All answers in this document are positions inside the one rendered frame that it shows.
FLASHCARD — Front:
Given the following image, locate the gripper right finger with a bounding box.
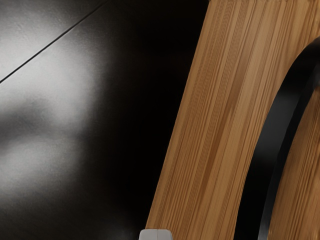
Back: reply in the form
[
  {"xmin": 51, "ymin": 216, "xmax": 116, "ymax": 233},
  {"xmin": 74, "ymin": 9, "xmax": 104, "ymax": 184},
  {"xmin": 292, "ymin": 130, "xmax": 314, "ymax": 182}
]
[{"xmin": 158, "ymin": 227, "xmax": 174, "ymax": 240}]

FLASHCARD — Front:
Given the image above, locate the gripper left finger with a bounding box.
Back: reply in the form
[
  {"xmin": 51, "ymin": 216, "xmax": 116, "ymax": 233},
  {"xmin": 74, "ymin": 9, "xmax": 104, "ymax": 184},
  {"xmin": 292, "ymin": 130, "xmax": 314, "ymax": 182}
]
[{"xmin": 138, "ymin": 228, "xmax": 159, "ymax": 240}]

